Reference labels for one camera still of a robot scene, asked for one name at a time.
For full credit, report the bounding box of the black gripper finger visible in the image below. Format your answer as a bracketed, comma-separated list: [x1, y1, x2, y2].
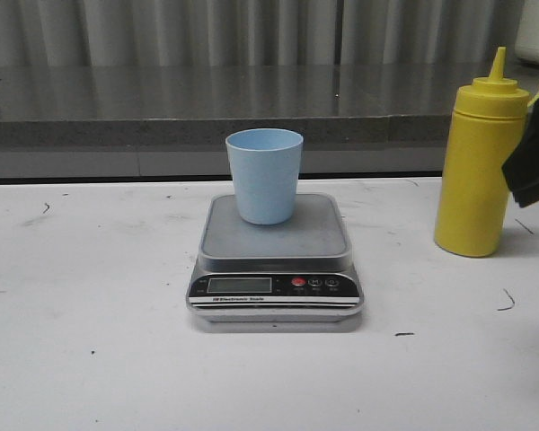
[502, 99, 539, 207]

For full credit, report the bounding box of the yellow squeeze bottle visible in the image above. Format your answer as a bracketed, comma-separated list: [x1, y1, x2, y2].
[434, 47, 539, 258]

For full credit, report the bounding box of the light blue plastic cup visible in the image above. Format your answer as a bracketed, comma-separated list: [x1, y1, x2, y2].
[225, 128, 304, 225]

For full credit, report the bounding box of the silver digital kitchen scale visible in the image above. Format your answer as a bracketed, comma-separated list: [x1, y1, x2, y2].
[186, 193, 365, 324]

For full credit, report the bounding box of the white container in background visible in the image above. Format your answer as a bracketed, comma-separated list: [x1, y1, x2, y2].
[515, 0, 539, 65]

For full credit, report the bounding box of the stainless steel back counter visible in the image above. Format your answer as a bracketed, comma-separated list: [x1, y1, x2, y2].
[0, 62, 490, 182]

